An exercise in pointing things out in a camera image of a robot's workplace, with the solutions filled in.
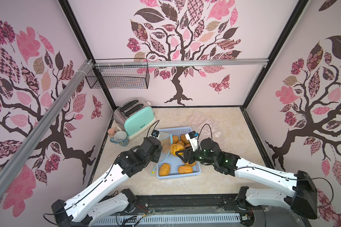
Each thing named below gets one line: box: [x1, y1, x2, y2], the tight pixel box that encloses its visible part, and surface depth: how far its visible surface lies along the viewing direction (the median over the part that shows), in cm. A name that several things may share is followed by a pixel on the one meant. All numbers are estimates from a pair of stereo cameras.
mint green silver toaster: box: [113, 98, 157, 140], surface depth 97 cm
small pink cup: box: [107, 127, 117, 139], surface depth 94 cm
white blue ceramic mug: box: [109, 130, 129, 147], surface depth 92 cm
